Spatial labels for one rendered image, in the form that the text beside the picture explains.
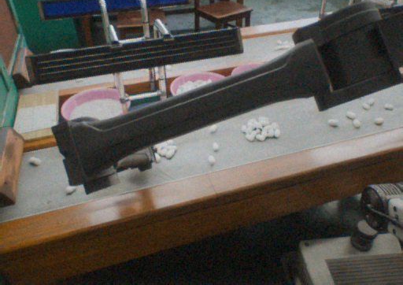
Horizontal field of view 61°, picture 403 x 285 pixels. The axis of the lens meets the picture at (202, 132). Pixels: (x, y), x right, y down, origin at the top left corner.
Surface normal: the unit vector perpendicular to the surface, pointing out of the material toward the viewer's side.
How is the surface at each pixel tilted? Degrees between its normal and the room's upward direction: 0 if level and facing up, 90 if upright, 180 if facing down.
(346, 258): 0
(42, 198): 0
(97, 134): 52
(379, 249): 0
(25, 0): 90
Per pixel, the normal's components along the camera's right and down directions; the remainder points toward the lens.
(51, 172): -0.02, -0.80
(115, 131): -0.07, -0.03
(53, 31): 0.25, 0.57
